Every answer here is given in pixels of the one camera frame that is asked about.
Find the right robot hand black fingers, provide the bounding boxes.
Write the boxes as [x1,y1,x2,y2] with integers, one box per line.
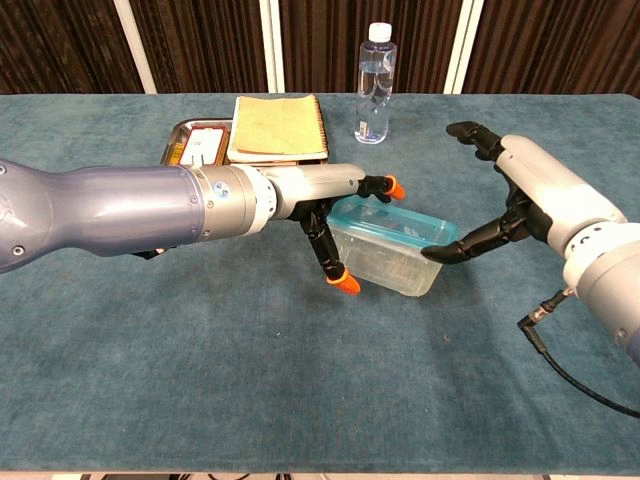
[422,121,629,266]

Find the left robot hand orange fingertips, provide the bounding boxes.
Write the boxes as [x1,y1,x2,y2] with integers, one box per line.
[259,163,408,296]

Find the clear plastic container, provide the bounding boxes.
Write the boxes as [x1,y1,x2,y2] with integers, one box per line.
[327,224,446,299]

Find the red box with white label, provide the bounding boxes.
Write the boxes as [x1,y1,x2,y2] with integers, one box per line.
[172,125,230,167]

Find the white book under notebook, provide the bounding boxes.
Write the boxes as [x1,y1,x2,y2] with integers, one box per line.
[229,158,301,167]

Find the brown spiral notebook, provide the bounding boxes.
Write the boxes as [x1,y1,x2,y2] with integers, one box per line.
[227,94,330,164]

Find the clear plastic water bottle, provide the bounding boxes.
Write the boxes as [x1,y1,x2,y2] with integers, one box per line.
[353,21,400,145]

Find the stainless steel tray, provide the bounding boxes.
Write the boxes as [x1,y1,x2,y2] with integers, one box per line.
[159,117,331,167]

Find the teal velvet table cloth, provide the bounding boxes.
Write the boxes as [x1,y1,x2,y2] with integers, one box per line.
[0,92,640,474]

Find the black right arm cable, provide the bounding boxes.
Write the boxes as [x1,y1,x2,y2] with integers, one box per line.
[518,287,640,419]

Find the white partition post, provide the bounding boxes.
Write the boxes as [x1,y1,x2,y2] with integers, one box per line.
[443,0,485,95]
[258,0,286,94]
[112,0,158,95]

